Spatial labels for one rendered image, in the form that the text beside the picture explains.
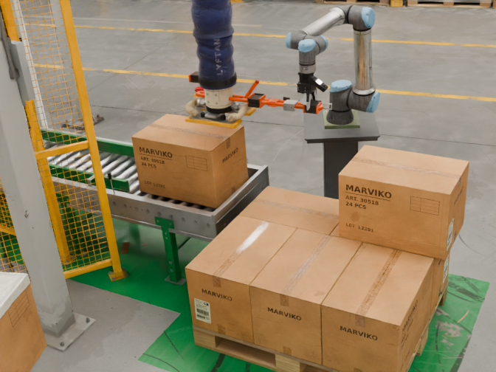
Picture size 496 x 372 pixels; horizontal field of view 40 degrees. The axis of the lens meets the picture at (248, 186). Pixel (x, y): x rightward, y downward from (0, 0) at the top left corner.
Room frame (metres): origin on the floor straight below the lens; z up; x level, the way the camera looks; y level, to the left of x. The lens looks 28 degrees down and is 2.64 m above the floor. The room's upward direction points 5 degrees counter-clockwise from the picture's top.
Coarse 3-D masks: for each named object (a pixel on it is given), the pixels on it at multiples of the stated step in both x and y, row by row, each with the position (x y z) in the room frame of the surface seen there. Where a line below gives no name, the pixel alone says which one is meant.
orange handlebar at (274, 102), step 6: (198, 96) 3.86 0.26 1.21; (204, 96) 3.84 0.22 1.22; (234, 96) 3.79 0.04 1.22; (240, 96) 3.77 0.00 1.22; (246, 102) 3.71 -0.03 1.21; (264, 102) 3.65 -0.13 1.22; (270, 102) 3.63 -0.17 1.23; (276, 102) 3.62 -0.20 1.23; (282, 102) 3.64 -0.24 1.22; (300, 108) 3.54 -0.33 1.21; (318, 108) 3.49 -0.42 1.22
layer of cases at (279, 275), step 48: (288, 192) 3.78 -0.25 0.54; (240, 240) 3.26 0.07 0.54; (288, 240) 3.22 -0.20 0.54; (336, 240) 3.18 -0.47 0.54; (192, 288) 3.02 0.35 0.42; (240, 288) 2.86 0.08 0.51; (288, 288) 2.78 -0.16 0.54; (336, 288) 2.75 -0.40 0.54; (384, 288) 2.72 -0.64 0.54; (432, 288) 2.94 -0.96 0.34; (240, 336) 2.88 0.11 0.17; (288, 336) 2.73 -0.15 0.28; (336, 336) 2.59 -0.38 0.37; (384, 336) 2.46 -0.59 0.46
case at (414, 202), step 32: (352, 160) 3.37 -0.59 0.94; (384, 160) 3.34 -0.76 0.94; (416, 160) 3.31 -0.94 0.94; (448, 160) 3.27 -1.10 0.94; (352, 192) 3.18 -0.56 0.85; (384, 192) 3.09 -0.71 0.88; (416, 192) 3.00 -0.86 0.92; (448, 192) 2.93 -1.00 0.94; (352, 224) 3.18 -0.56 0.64; (384, 224) 3.08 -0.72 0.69; (416, 224) 2.99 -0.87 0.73; (448, 224) 2.92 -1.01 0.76
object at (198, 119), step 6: (198, 114) 3.81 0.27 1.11; (204, 114) 3.77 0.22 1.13; (186, 120) 3.77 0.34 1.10; (192, 120) 3.75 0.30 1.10; (198, 120) 3.73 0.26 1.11; (204, 120) 3.72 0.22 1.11; (210, 120) 3.71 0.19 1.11; (216, 120) 3.70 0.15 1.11; (222, 120) 3.69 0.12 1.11; (234, 120) 3.68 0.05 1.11; (240, 120) 3.68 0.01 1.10; (222, 126) 3.66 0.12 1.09; (228, 126) 3.64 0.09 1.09; (234, 126) 3.62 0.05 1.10
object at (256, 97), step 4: (252, 96) 3.73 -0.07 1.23; (256, 96) 3.73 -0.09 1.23; (260, 96) 3.72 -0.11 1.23; (264, 96) 3.70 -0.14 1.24; (248, 100) 3.68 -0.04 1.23; (252, 100) 3.66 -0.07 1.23; (256, 100) 3.65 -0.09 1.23; (260, 100) 3.65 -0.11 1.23; (248, 104) 3.68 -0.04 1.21; (252, 104) 3.67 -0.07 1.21; (256, 104) 3.66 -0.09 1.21; (260, 104) 3.65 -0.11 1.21
